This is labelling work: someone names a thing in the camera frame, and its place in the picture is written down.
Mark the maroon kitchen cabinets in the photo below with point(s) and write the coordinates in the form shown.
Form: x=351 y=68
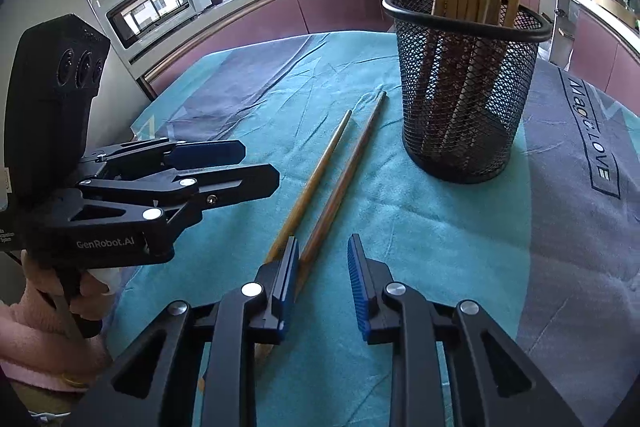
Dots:
x=330 y=2

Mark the person's left forearm pink sleeve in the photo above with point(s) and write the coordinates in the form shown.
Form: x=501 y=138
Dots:
x=40 y=357

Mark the black mesh utensil cup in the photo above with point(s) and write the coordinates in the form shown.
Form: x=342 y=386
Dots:
x=465 y=107

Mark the person's left hand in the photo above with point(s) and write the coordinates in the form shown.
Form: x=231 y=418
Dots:
x=40 y=284

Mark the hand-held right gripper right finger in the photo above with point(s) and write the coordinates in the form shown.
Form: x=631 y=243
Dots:
x=357 y=289

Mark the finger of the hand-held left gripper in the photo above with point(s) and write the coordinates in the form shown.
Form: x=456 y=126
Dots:
x=210 y=152
x=240 y=182

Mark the teal and grey blanket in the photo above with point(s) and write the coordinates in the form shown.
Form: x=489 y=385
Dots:
x=450 y=247

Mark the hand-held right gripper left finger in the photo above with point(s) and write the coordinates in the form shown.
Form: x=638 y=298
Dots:
x=290 y=289

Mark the floral-end wooden chopstick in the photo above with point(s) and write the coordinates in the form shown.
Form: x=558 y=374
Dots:
x=320 y=167
x=350 y=167

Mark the white microwave oven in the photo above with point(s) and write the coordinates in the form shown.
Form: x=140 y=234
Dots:
x=150 y=7

